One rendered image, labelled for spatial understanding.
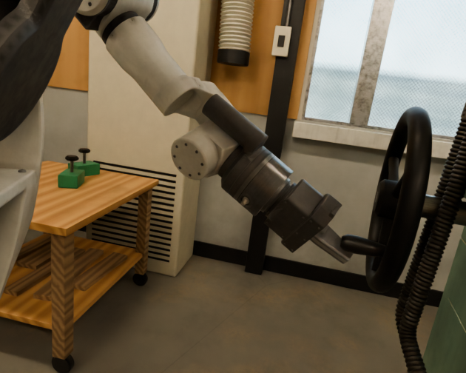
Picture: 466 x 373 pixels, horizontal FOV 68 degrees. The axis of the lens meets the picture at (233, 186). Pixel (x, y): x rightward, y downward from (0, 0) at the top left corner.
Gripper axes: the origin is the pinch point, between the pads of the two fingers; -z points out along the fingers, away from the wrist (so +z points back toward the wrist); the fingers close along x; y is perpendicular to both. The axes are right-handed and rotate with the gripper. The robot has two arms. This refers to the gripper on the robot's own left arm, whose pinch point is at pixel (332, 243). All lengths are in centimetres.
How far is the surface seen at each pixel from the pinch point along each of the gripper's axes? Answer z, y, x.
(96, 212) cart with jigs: 51, 2, -66
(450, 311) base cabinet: -30.2, 18.5, -14.1
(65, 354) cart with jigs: 28, -29, -91
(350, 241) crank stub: -0.9, -0.7, 3.5
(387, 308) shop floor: -68, 80, -106
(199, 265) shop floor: 18, 46, -143
